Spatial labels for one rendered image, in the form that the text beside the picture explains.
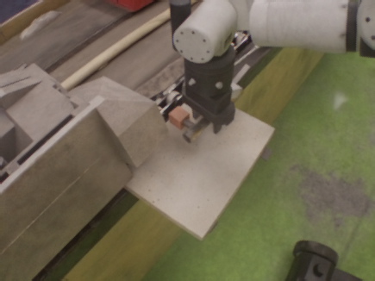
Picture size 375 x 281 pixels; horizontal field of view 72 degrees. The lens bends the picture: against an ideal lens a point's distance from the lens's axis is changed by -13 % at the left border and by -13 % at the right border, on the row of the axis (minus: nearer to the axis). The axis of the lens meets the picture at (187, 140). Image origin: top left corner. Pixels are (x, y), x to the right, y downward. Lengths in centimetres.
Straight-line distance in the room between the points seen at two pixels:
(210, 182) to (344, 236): 106
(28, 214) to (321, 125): 162
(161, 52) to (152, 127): 45
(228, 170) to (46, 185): 35
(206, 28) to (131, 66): 51
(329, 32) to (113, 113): 33
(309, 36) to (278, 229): 115
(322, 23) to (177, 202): 40
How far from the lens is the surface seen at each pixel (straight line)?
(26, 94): 65
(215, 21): 43
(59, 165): 46
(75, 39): 108
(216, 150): 62
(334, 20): 38
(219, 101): 53
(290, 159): 161
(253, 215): 143
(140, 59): 90
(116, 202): 62
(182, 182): 59
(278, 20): 39
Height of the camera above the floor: 133
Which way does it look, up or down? 57 degrees down
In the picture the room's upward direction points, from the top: 3 degrees counter-clockwise
